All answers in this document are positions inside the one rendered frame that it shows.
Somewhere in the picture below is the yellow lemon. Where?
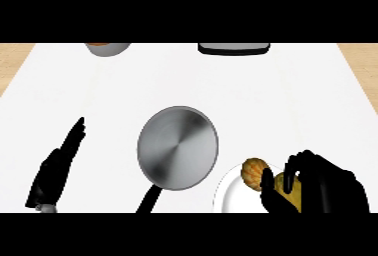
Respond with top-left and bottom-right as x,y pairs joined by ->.
272,171 -> 303,213

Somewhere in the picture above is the grey pan with black handle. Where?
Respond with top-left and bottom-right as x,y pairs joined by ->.
134,105 -> 220,214

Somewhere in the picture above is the orange ridged fruit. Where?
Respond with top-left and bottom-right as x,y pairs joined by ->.
241,157 -> 273,192

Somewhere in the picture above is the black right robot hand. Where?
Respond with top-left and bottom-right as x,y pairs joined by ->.
258,149 -> 371,214

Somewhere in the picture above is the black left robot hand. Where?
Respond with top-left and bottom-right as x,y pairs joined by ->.
24,116 -> 87,210

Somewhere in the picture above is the grey bowl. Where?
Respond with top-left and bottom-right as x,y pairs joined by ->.
84,42 -> 133,58

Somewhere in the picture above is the white plate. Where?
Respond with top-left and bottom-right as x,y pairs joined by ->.
211,162 -> 286,214

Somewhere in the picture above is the black and grey appliance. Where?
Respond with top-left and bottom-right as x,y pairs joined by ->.
196,42 -> 272,57

